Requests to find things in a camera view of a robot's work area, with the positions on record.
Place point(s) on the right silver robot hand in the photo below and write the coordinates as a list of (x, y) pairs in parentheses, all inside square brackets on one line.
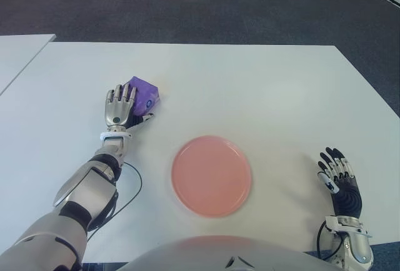
[(348, 199)]

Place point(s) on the purple tissue paper pack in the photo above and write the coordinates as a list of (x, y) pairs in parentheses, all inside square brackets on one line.
[(147, 96)]

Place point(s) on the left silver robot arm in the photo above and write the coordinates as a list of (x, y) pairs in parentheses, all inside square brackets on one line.
[(62, 208)]

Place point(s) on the round pink plate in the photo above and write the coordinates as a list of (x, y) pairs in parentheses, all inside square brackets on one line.
[(212, 175)]

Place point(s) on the grey robot torso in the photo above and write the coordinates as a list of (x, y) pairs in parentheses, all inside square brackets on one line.
[(231, 253)]

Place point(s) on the neighbouring white table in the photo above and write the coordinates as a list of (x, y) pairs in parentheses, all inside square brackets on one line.
[(15, 55)]

